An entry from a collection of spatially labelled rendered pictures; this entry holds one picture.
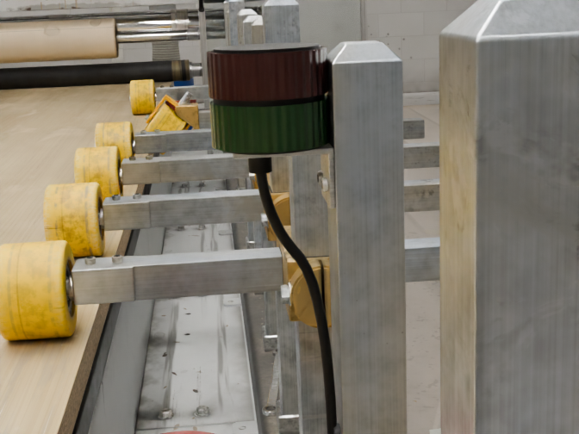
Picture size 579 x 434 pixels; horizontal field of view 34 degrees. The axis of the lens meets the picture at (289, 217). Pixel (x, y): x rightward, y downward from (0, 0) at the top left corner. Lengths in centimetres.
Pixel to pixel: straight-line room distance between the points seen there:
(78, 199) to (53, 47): 206
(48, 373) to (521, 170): 56
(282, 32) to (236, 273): 28
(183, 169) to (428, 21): 839
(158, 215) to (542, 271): 82
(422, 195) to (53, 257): 44
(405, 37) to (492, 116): 933
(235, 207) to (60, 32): 208
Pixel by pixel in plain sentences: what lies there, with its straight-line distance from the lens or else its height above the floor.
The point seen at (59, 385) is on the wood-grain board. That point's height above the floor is 90.
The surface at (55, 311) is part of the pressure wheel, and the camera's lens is 78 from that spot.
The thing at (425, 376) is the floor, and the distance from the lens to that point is 300.
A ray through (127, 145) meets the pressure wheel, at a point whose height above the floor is 95.
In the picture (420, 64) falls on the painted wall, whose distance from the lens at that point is 961.
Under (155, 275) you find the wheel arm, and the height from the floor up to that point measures 95.
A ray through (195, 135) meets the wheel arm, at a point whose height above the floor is 96.
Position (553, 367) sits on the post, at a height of 108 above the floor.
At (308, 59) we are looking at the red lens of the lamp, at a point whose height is 114.
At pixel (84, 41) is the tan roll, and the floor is 104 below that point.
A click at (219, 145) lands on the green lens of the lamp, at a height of 110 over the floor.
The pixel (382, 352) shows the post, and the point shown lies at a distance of 51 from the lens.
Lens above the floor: 118
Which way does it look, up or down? 13 degrees down
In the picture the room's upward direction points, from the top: 2 degrees counter-clockwise
